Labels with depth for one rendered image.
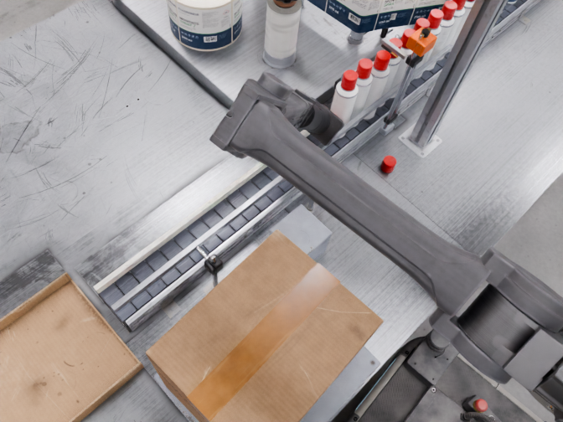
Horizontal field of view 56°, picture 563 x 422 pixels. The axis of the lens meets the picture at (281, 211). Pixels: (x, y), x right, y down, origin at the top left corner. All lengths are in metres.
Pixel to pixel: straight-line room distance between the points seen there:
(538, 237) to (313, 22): 1.41
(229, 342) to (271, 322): 0.07
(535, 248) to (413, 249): 1.94
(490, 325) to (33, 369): 0.91
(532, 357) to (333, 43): 1.17
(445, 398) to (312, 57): 1.11
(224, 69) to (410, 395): 1.14
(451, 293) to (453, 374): 1.32
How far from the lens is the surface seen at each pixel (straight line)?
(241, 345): 0.85
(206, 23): 1.45
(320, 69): 1.49
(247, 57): 1.50
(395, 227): 0.56
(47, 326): 1.23
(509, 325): 0.57
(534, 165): 1.56
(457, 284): 0.57
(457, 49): 1.23
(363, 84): 1.26
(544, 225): 2.56
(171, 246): 1.18
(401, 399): 1.80
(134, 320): 1.14
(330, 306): 0.89
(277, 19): 1.37
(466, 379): 1.89
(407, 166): 1.41
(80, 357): 1.19
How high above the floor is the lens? 1.95
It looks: 61 degrees down
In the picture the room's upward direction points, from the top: 9 degrees clockwise
